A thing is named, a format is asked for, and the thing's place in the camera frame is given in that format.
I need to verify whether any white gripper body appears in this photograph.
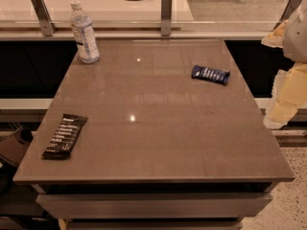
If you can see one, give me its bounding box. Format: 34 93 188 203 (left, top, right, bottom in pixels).
283 0 307 63

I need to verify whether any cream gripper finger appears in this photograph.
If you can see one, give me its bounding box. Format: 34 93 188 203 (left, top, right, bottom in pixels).
263 62 307 129
261 20 288 48

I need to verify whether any blue rxbar blueberry wrapper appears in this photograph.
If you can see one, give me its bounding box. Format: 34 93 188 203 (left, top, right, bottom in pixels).
191 65 230 85

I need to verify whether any black rxbar chocolate wrapper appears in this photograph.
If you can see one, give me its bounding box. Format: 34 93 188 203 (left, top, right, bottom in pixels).
42 114 87 160

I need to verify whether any clear plastic water bottle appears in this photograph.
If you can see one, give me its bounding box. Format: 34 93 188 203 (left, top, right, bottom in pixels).
70 0 100 63

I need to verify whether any grey drawer front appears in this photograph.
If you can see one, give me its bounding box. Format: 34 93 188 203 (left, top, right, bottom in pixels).
37 193 272 219

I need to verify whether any dark chair at left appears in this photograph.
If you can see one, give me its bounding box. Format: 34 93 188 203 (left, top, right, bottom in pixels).
0 126 33 195

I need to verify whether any right metal glass bracket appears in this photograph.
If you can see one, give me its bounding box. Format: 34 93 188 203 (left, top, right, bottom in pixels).
274 0 303 28

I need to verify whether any metal glass bracket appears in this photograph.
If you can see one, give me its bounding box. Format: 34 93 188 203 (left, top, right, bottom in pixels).
274 0 303 28
31 0 56 36
161 0 173 36

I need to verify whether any middle metal glass bracket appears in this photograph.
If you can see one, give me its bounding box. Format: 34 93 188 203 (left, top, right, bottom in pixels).
161 0 173 36

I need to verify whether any left metal glass bracket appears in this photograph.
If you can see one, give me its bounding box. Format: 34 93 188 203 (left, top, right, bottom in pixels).
31 0 56 36

